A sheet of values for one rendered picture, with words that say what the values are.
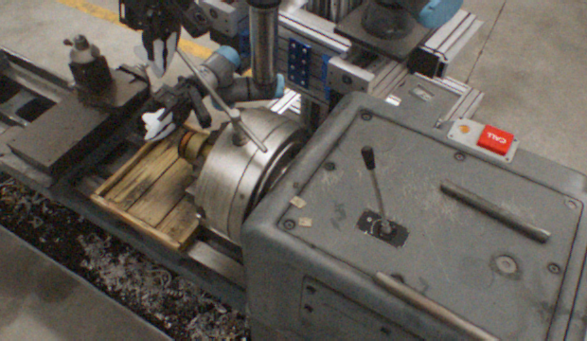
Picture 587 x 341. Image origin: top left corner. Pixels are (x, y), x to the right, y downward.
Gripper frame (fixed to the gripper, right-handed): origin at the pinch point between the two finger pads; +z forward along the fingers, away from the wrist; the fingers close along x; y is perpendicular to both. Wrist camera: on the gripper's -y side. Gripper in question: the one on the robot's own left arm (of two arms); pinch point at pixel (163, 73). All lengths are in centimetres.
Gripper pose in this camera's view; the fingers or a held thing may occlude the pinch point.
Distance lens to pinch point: 101.0
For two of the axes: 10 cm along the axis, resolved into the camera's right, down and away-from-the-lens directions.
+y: -8.6, -4.2, 3.0
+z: -1.7, 7.7, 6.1
